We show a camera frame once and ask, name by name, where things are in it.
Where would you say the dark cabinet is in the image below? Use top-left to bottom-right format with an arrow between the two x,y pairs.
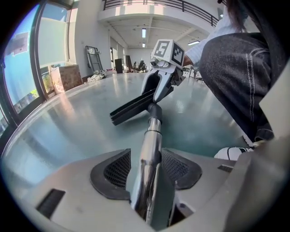
114,58 -> 124,74

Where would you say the distant black office chair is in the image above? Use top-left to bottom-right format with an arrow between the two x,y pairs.
133,60 -> 147,73

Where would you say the black vacuum floor nozzle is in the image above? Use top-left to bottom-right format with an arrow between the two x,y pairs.
109,88 -> 164,126

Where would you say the white printed bag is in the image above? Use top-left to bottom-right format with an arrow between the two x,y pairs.
50,66 -> 66,94

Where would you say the person's right forearm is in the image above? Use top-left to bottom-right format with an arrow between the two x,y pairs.
183,34 -> 218,68

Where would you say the white cloth pile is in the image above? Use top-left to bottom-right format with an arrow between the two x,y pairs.
87,72 -> 106,83

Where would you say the grey hand trolley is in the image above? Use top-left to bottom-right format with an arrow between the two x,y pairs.
85,45 -> 104,75

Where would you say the person's left leg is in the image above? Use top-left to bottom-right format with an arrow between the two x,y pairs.
198,31 -> 286,143

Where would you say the brown cardboard box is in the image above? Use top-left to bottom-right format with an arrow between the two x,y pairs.
58,64 -> 83,92

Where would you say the person's left shoe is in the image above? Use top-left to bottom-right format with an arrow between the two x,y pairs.
213,146 -> 255,162

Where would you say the silver vacuum wand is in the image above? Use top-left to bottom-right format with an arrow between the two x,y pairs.
130,117 -> 164,229

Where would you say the black balcony railing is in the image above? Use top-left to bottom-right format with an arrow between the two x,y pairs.
103,0 -> 220,27

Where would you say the striped light blue shirt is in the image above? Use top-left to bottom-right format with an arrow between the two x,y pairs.
210,4 -> 252,39

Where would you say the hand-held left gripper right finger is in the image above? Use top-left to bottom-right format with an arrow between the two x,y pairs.
160,147 -> 241,210

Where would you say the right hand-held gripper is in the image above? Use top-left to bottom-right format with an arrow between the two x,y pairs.
141,39 -> 187,103

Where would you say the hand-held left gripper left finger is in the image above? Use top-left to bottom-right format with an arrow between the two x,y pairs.
26,148 -> 145,232

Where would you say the black-framed glass door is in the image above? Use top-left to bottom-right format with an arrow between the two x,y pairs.
0,0 -> 75,127

